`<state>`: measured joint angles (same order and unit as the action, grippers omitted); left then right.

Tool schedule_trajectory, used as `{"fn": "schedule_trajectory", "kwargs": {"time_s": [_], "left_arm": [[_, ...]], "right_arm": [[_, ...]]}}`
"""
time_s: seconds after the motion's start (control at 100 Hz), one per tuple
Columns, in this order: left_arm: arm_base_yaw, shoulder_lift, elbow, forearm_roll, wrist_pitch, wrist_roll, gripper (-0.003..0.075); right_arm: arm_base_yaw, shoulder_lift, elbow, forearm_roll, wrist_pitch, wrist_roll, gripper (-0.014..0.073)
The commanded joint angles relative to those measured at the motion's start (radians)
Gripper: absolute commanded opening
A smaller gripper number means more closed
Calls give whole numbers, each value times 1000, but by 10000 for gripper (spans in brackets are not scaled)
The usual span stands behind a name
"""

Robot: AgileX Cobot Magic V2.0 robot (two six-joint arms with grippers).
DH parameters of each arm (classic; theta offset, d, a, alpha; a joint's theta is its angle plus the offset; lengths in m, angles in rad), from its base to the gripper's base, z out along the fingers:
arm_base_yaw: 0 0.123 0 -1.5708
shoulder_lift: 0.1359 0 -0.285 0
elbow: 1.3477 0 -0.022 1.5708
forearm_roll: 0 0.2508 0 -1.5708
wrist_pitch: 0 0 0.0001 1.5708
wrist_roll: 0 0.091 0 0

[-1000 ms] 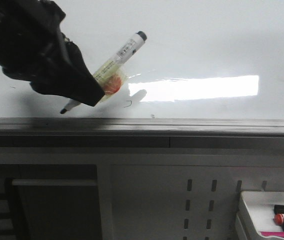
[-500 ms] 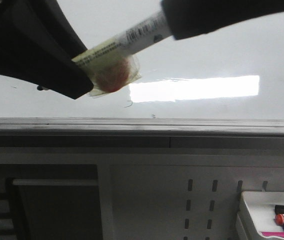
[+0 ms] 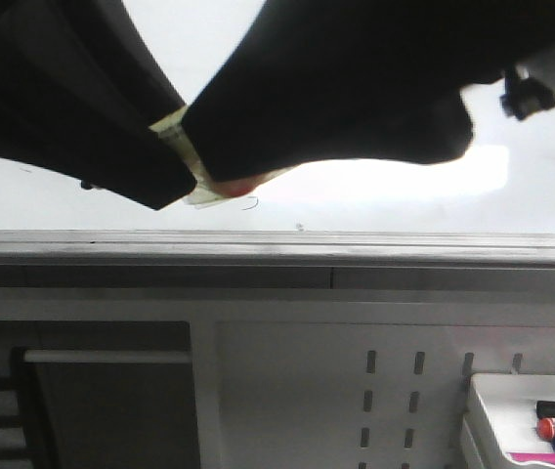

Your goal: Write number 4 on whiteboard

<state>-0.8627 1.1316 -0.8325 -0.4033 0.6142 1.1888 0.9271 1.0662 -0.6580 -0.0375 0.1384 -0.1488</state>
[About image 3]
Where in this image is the white whiteboard with grey frame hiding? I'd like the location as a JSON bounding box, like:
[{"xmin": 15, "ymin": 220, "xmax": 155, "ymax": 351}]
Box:
[{"xmin": 0, "ymin": 0, "xmax": 555, "ymax": 268}]

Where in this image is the white plastic storage tray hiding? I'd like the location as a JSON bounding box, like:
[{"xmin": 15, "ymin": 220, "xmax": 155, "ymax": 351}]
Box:
[{"xmin": 459, "ymin": 373, "xmax": 555, "ymax": 468}]

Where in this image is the white pegboard panel with slots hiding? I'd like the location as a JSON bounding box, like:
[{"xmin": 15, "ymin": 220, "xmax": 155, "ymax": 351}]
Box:
[{"xmin": 217, "ymin": 322, "xmax": 555, "ymax": 468}]

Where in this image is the white black-tipped whiteboard marker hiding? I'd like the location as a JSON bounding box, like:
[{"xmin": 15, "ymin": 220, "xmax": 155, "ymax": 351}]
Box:
[{"xmin": 149, "ymin": 107, "xmax": 298, "ymax": 210}]

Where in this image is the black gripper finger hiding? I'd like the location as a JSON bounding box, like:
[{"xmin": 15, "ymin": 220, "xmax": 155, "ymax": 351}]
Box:
[
  {"xmin": 182, "ymin": 1, "xmax": 555, "ymax": 182},
  {"xmin": 0, "ymin": 1, "xmax": 196, "ymax": 210}
]

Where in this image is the dark grey cabinet panel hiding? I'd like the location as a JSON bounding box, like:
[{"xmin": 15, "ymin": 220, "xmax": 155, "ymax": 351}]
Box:
[{"xmin": 11, "ymin": 348, "xmax": 200, "ymax": 468}]

